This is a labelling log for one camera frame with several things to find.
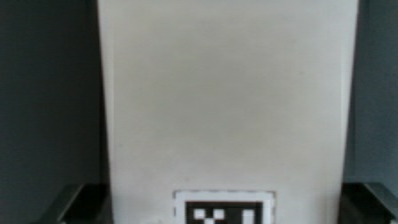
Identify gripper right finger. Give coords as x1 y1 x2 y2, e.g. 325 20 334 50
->
337 183 398 224

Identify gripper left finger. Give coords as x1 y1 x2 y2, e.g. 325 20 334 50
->
42 184 113 224

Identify white cabinet top block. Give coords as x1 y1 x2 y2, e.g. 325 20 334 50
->
97 0 359 224

